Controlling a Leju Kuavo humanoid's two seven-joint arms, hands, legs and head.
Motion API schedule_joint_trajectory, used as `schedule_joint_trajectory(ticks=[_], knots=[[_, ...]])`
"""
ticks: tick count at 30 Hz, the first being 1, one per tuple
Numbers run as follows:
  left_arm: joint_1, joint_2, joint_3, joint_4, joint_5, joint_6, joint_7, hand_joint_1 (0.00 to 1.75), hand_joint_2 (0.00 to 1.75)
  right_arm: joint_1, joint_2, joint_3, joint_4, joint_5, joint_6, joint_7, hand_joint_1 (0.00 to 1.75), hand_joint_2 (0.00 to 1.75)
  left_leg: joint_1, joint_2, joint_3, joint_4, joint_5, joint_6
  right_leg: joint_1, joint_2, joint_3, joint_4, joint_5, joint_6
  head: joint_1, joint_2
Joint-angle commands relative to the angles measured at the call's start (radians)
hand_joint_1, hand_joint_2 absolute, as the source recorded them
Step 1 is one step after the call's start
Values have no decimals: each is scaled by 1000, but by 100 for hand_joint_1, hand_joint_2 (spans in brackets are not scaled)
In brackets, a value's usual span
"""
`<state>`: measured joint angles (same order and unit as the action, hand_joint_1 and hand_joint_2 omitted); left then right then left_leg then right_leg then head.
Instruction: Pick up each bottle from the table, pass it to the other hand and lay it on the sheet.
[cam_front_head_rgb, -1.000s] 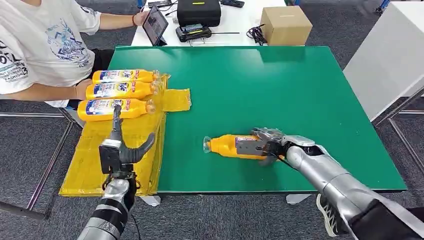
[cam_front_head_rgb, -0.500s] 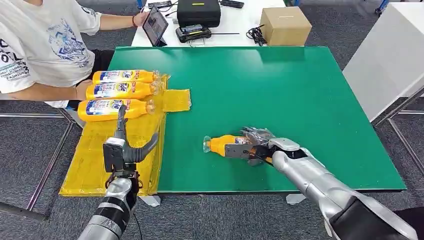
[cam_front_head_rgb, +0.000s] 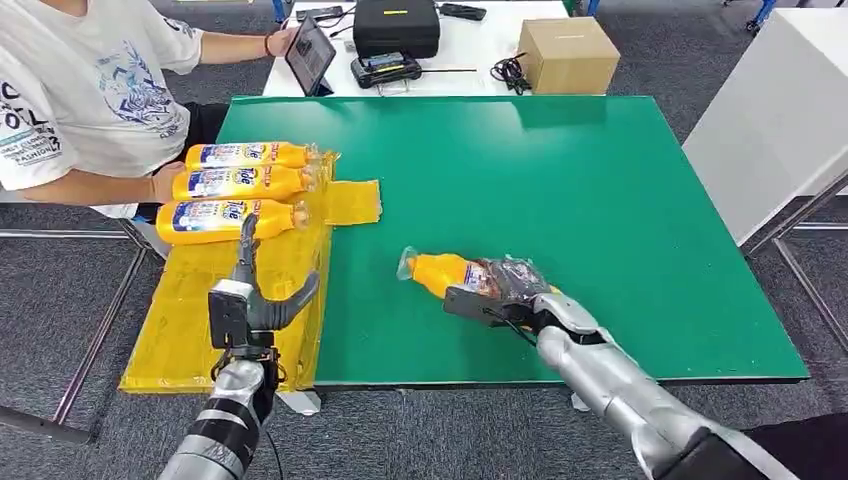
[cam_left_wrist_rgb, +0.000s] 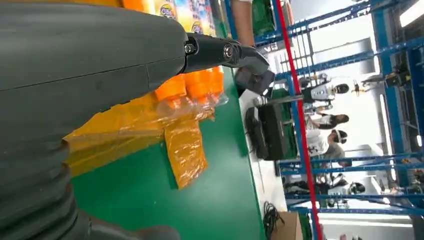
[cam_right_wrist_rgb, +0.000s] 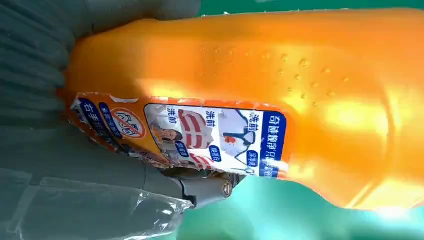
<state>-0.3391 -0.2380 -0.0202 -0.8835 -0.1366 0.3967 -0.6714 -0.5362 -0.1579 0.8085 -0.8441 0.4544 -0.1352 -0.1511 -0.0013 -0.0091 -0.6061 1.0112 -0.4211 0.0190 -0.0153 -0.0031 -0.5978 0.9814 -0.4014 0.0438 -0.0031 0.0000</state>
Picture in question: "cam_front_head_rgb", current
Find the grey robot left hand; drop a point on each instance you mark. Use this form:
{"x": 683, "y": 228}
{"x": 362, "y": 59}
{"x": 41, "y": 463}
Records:
{"x": 265, "y": 314}

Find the person's right hand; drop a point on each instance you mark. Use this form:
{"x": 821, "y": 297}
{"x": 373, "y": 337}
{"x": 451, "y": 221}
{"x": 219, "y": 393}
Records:
{"x": 167, "y": 182}

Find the person's left hand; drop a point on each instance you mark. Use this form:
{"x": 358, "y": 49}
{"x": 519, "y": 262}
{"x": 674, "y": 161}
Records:
{"x": 281, "y": 41}

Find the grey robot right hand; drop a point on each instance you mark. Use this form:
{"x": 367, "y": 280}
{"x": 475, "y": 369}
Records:
{"x": 513, "y": 281}

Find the orange drink bottle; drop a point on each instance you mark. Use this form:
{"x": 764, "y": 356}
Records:
{"x": 232, "y": 183}
{"x": 245, "y": 156}
{"x": 212, "y": 222}
{"x": 437, "y": 272}

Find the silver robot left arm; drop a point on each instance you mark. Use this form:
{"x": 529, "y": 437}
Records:
{"x": 225, "y": 417}

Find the red wristband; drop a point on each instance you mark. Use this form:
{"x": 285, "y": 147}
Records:
{"x": 268, "y": 45}

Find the black tablet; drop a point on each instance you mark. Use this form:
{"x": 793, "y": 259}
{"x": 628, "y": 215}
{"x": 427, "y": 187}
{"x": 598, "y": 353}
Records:
{"x": 309, "y": 56}

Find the blue table leg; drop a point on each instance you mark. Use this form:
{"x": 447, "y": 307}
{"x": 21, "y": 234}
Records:
{"x": 280, "y": 9}
{"x": 591, "y": 6}

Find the black flat device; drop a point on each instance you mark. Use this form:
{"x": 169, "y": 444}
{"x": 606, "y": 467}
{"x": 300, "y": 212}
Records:
{"x": 462, "y": 10}
{"x": 320, "y": 12}

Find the yellow plastic sheet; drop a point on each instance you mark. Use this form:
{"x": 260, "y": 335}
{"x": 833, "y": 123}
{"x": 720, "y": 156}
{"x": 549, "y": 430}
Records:
{"x": 192, "y": 318}

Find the white table foot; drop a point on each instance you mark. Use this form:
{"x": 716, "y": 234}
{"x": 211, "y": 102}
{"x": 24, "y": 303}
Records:
{"x": 580, "y": 402}
{"x": 301, "y": 403}

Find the green table mat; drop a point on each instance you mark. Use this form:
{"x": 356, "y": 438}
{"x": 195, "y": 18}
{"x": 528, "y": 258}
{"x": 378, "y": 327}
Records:
{"x": 596, "y": 218}

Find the black remote controller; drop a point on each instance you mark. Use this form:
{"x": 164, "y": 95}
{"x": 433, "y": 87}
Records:
{"x": 384, "y": 70}

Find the black carry case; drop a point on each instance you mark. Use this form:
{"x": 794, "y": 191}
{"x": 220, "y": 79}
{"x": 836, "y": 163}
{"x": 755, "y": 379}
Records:
{"x": 396, "y": 26}

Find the seated person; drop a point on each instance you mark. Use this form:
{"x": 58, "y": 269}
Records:
{"x": 86, "y": 93}

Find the white rear table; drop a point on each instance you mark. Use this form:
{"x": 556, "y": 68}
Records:
{"x": 464, "y": 43}

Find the brown cardboard box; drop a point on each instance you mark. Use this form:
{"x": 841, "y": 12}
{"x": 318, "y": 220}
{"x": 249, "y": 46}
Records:
{"x": 568, "y": 56}

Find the metal side table legs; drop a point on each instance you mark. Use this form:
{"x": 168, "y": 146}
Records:
{"x": 810, "y": 291}

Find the white side table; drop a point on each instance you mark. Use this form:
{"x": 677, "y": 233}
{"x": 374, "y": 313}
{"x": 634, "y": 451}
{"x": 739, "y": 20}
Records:
{"x": 768, "y": 126}

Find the standing person's leg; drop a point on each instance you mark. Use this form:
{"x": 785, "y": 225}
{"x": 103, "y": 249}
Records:
{"x": 808, "y": 450}

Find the blue wheeled base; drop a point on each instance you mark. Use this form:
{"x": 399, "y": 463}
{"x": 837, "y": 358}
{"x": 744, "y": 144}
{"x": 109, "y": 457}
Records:
{"x": 760, "y": 16}

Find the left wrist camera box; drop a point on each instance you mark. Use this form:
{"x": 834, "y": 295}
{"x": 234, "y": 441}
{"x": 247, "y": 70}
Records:
{"x": 228, "y": 318}

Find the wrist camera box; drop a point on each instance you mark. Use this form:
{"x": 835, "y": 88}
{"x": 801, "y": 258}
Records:
{"x": 470, "y": 305}
{"x": 228, "y": 318}

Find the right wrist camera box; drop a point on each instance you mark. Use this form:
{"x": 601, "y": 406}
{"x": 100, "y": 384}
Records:
{"x": 470, "y": 305}

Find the metal bench frame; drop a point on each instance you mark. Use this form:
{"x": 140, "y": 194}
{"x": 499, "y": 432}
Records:
{"x": 100, "y": 331}

